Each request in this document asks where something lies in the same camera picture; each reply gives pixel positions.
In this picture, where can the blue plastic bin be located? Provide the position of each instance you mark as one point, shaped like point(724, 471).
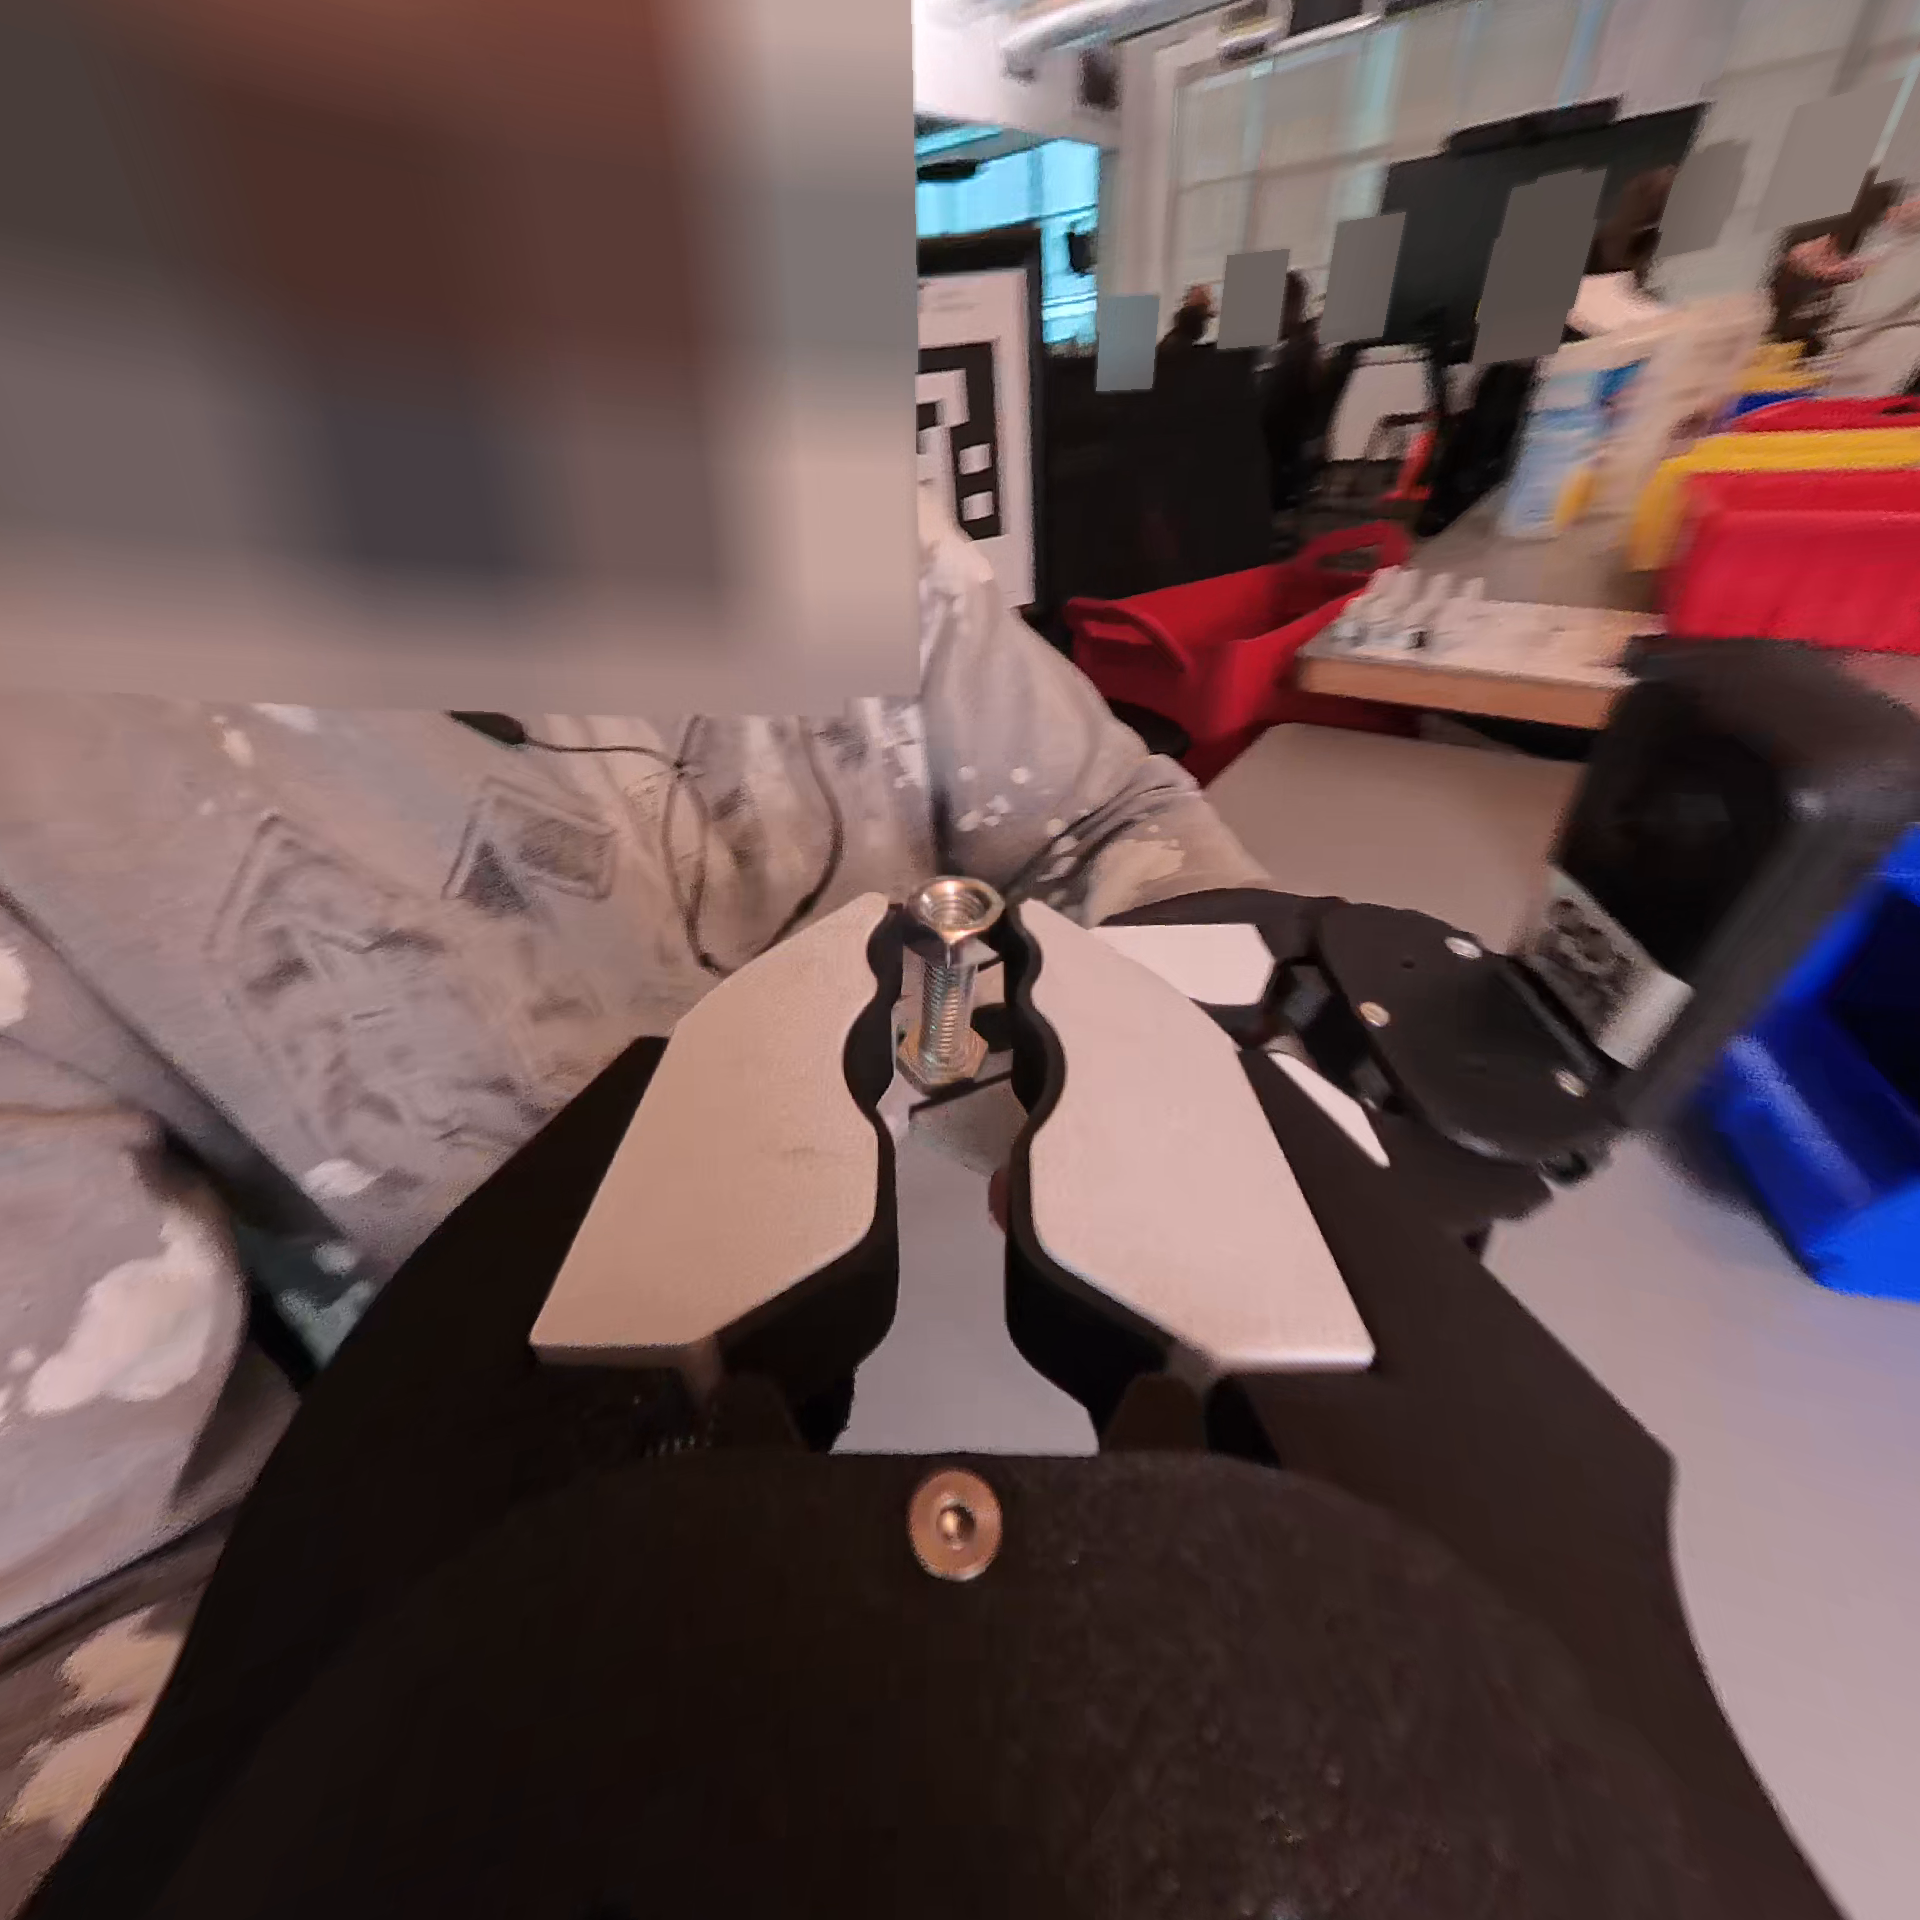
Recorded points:
point(1830, 1140)

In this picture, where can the white wipes canister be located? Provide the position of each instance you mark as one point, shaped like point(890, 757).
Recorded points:
point(1554, 451)

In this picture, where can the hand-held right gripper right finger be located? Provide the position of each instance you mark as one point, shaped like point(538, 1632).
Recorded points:
point(1184, 1185)

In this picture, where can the large black panel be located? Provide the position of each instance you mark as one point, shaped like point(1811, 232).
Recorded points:
point(1156, 480)

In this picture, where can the person's grey sweatshirt torso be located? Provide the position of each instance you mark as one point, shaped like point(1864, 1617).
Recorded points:
point(375, 931)

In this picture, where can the rack of white printed parts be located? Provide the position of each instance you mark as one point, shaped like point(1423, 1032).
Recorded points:
point(1412, 616)

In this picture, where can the black framed marker sign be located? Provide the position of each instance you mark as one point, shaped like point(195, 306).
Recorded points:
point(975, 434)

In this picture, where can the red plastic crate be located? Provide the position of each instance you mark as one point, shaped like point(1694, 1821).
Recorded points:
point(1800, 563)

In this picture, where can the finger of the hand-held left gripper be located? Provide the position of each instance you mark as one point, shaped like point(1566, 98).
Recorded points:
point(1184, 962)
point(1336, 1101)

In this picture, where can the silver hex nut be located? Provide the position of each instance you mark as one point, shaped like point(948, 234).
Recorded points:
point(923, 917)

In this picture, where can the silver hex bolt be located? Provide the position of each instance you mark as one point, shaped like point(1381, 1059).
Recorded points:
point(950, 997)

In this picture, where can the red plastic tray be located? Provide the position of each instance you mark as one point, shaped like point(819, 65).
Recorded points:
point(1830, 416)

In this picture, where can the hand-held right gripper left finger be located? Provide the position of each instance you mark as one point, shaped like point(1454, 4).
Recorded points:
point(734, 1170)

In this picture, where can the black monitor on stand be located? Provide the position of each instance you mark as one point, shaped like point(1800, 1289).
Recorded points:
point(1440, 195)

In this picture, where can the white carton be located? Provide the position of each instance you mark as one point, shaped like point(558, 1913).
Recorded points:
point(1694, 376)

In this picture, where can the red tote bag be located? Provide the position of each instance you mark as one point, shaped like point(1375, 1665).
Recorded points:
point(1231, 645)

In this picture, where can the yellow plastic tray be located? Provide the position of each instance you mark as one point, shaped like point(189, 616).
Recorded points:
point(1725, 458)

